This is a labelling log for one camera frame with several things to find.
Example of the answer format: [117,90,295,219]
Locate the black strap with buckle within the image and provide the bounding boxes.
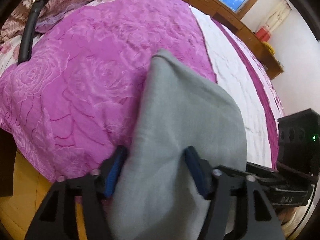
[17,0,65,66]

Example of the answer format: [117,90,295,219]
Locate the grey pants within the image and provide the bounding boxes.
[107,50,247,239]

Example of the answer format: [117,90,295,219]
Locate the wooden bed headboard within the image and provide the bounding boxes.
[182,0,284,80]

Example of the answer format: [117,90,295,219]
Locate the magenta rose-pattern blanket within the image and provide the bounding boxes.
[1,0,216,181]

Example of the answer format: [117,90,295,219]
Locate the pink patterned quilt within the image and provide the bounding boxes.
[0,0,143,43]

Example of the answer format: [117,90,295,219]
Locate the white and pink bedsheet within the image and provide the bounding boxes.
[189,6,284,168]

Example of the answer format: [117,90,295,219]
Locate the yellow object on headboard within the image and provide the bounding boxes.
[263,41,275,55]

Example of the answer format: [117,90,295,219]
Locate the red box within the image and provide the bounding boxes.
[255,27,271,42]

